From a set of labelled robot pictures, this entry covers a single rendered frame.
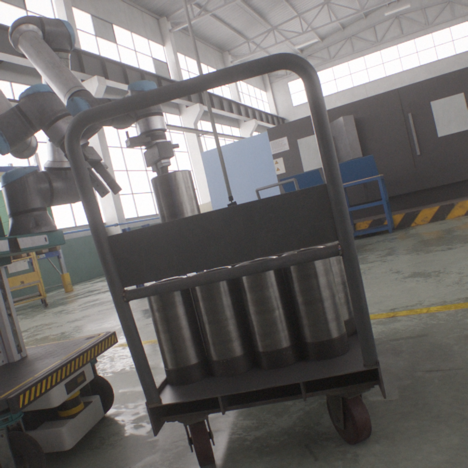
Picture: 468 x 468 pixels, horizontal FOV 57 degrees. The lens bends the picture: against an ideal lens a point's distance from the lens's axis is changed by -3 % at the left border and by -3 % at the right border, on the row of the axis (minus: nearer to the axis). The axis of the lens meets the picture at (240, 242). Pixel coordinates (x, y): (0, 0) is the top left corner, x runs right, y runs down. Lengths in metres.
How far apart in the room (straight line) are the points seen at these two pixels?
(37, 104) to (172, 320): 0.68
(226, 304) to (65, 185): 1.02
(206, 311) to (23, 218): 0.95
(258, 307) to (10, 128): 0.80
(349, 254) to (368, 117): 6.49
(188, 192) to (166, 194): 0.07
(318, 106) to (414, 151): 6.35
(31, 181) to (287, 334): 1.19
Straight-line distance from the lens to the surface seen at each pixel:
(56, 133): 1.30
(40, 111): 1.32
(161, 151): 1.37
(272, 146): 7.76
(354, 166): 6.16
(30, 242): 1.77
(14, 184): 1.89
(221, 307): 1.15
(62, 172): 1.94
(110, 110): 1.00
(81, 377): 1.71
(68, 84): 1.55
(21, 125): 1.32
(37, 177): 1.92
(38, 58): 1.71
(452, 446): 1.25
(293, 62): 0.94
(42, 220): 1.86
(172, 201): 1.30
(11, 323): 1.93
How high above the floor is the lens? 0.65
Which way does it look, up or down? 3 degrees down
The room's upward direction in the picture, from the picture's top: 13 degrees counter-clockwise
